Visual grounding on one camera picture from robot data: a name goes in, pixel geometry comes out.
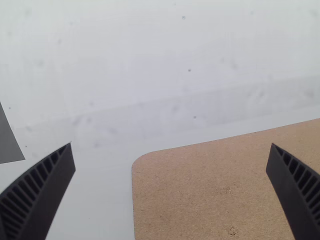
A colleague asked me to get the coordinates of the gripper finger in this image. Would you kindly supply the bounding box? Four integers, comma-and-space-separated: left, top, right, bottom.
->
265, 142, 320, 240
0, 141, 77, 240

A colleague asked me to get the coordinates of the cork mat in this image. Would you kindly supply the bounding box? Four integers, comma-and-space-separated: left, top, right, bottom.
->
131, 117, 320, 240

